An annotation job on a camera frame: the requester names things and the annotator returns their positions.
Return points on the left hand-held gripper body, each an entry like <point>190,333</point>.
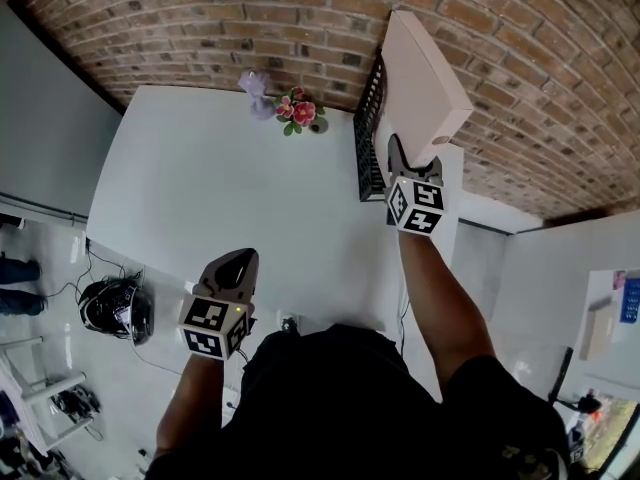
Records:
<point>207,325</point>

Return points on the person's right forearm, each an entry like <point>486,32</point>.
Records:
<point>440,298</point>

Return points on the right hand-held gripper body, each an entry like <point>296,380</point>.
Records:
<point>416,203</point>

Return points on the person's black shirt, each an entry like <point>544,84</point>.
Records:
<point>360,408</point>

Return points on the black mesh file holder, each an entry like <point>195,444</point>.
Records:
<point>367,133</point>

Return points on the blue plastic basket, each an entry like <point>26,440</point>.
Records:
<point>631,300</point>

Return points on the beige folder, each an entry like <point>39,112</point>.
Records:
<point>417,78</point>

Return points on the white metal frame stool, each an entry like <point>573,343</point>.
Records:
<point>42,393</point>

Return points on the person's left forearm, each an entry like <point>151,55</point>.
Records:
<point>192,408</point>

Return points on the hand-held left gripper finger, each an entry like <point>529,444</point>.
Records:
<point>251,273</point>
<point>223,263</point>

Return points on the pink flower plant in pot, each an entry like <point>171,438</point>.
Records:
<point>300,112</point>

